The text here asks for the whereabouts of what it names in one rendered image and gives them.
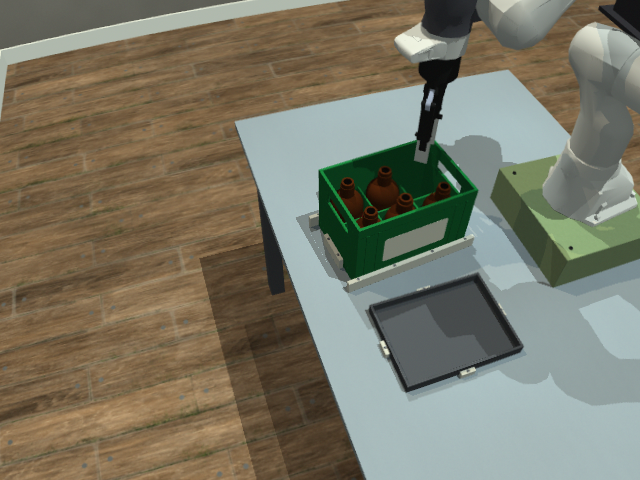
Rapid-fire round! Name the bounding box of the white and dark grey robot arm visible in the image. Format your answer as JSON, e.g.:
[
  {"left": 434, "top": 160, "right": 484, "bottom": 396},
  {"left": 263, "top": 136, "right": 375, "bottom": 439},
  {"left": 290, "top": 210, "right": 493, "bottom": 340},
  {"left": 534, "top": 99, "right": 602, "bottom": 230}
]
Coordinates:
[{"left": 394, "top": 0, "right": 640, "bottom": 227}]

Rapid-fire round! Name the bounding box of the brown bottle with green label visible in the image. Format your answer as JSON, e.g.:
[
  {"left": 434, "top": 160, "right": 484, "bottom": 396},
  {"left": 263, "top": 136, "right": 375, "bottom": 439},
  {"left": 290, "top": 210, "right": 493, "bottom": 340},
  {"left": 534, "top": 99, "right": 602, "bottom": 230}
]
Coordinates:
[{"left": 384, "top": 193, "right": 415, "bottom": 220}]

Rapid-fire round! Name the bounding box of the green crate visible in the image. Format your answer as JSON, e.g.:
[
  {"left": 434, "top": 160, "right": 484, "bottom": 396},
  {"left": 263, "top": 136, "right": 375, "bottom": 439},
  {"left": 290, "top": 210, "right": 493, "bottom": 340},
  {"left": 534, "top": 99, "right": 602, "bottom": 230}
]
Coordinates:
[{"left": 319, "top": 140, "right": 478, "bottom": 280}]

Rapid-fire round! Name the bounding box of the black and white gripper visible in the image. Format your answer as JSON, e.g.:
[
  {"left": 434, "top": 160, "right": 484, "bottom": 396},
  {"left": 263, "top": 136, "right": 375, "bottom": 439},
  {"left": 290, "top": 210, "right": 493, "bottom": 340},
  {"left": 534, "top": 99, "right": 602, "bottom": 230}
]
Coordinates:
[{"left": 414, "top": 56, "right": 462, "bottom": 164}]

